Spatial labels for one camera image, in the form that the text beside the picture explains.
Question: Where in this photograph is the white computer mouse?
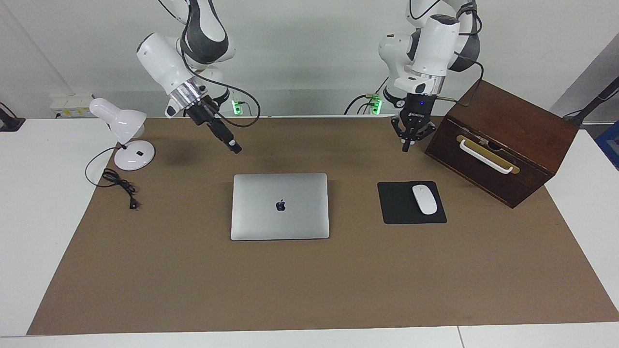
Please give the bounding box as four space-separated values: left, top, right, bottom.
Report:
412 185 438 215

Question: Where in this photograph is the dark wooden box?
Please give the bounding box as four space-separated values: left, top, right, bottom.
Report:
425 79 579 209

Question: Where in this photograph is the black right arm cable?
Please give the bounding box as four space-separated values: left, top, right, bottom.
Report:
181 29 262 129

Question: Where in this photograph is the black left base cable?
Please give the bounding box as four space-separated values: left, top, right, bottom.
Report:
344 92 387 115

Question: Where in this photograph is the white power strip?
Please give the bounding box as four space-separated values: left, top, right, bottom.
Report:
51 94 95 118

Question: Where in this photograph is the grey laptop with apple logo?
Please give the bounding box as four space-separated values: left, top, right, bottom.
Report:
231 173 330 241

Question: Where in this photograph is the large brown table mat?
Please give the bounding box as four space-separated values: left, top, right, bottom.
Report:
27 116 619 335

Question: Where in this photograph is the black tripod pole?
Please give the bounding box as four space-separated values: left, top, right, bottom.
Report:
563 77 619 127

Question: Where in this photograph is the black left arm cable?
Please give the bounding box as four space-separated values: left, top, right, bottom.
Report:
435 52 485 108

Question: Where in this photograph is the brass handle plate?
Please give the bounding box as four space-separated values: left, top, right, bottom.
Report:
456 135 520 174

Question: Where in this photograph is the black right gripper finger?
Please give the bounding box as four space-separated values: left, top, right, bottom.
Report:
213 127 238 155
215 122 243 152

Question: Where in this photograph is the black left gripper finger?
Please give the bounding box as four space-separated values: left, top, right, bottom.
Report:
410 121 437 146
391 116 411 153

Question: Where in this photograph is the black mouse pad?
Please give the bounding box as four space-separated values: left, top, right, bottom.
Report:
377 181 447 225

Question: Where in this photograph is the black stand foot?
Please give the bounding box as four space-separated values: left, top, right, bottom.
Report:
0 102 26 132

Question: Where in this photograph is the blue object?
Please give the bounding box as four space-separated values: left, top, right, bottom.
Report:
595 121 619 170

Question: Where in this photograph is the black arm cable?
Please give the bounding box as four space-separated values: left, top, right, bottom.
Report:
435 52 485 108
181 29 262 129

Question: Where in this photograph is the white box handle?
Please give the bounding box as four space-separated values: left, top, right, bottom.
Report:
459 139 514 174

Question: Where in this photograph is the white desk lamp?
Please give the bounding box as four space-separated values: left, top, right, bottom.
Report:
89 98 156 171

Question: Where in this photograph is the black lamp power cable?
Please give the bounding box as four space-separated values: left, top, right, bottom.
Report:
85 146 140 210

